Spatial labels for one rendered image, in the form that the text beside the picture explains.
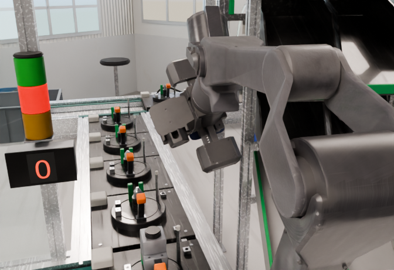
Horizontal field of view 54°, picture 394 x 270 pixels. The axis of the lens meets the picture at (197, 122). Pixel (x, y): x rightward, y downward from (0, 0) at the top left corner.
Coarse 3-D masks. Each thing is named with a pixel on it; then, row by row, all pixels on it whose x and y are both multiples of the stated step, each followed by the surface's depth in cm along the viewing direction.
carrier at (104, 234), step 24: (96, 192) 107; (144, 192) 111; (168, 192) 111; (96, 216) 99; (120, 216) 96; (144, 216) 94; (168, 216) 99; (96, 240) 89; (120, 240) 89; (168, 240) 90
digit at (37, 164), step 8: (48, 152) 71; (32, 160) 71; (40, 160) 72; (48, 160) 72; (32, 168) 72; (40, 168) 72; (48, 168) 72; (32, 176) 72; (40, 176) 73; (48, 176) 73; (56, 176) 73
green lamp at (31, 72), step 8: (16, 64) 66; (24, 64) 66; (32, 64) 66; (40, 64) 67; (16, 72) 67; (24, 72) 66; (32, 72) 67; (40, 72) 68; (16, 80) 68; (24, 80) 67; (32, 80) 67; (40, 80) 68
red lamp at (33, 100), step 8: (24, 88) 67; (32, 88) 67; (40, 88) 68; (24, 96) 68; (32, 96) 68; (40, 96) 68; (48, 96) 70; (24, 104) 68; (32, 104) 68; (40, 104) 69; (48, 104) 70; (24, 112) 69; (32, 112) 69; (40, 112) 69
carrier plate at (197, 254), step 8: (192, 240) 89; (168, 248) 87; (192, 248) 87; (200, 248) 87; (120, 256) 84; (128, 256) 84; (136, 256) 84; (176, 256) 84; (184, 256) 84; (192, 256) 84; (200, 256) 84; (120, 264) 82; (192, 264) 82; (200, 264) 82; (208, 264) 82
